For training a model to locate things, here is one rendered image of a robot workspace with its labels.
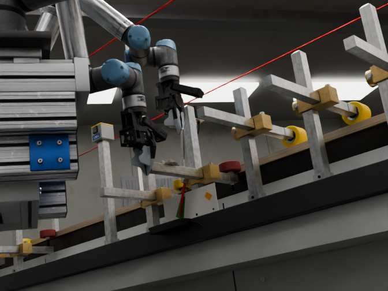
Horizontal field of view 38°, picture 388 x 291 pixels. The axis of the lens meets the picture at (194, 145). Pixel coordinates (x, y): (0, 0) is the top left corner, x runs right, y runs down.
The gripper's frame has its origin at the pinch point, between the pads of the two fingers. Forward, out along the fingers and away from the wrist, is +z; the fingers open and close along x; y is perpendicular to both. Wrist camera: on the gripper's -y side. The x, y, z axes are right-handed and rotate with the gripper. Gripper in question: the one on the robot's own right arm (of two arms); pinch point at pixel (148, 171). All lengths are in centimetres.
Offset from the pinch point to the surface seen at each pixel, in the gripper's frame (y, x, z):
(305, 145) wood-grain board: -45, 33, -3
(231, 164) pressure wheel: -39.8, 4.7, -2.1
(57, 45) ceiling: -260, -362, -224
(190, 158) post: -26.4, -3.4, -5.7
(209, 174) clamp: -24.4, 5.4, 1.8
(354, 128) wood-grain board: -44, 52, -4
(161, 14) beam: -295, -231, -217
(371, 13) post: -25, 72, -32
